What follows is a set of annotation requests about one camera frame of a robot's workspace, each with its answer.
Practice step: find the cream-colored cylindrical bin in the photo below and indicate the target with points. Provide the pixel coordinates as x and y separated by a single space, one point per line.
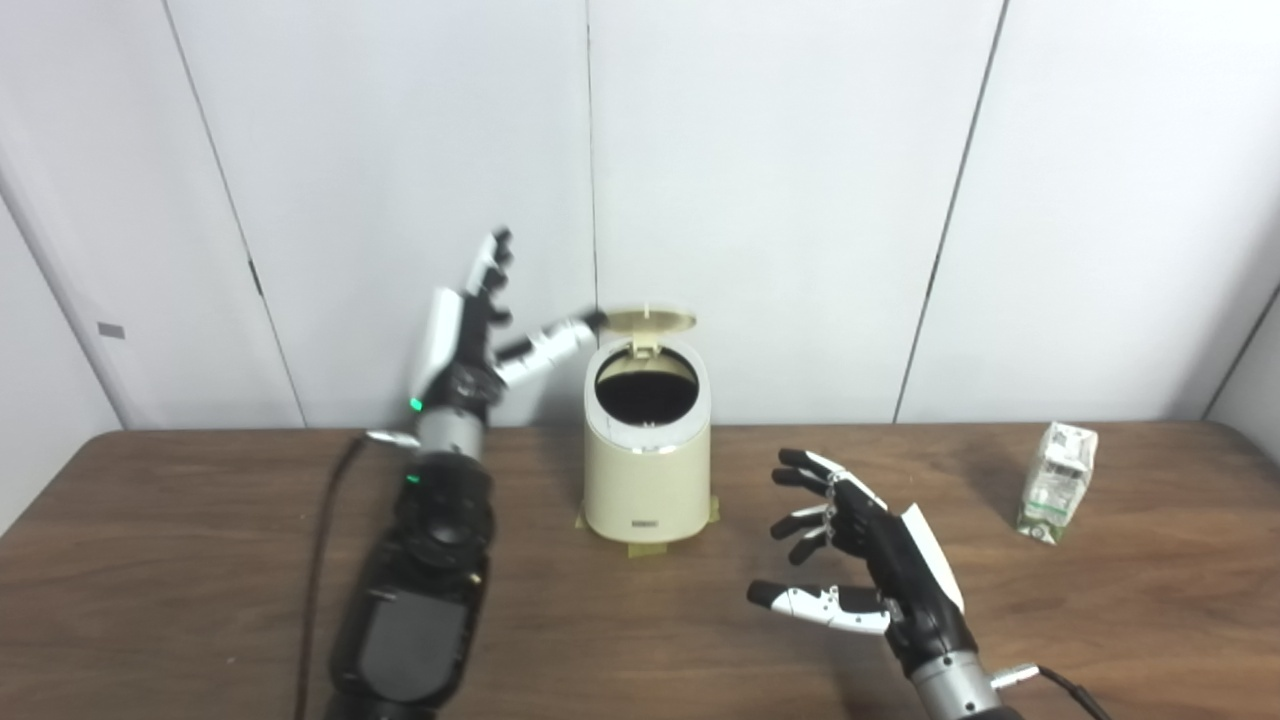
645 485

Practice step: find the small grey wall plate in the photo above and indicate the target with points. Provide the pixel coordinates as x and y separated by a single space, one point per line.
111 330

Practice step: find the white green milk carton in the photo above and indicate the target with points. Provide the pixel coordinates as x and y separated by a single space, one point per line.
1058 485

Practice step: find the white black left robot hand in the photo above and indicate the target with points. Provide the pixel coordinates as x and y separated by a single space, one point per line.
450 345

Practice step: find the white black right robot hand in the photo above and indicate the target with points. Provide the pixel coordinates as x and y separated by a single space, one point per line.
905 585

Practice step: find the cream round bin lid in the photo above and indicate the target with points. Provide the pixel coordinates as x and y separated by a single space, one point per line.
650 322

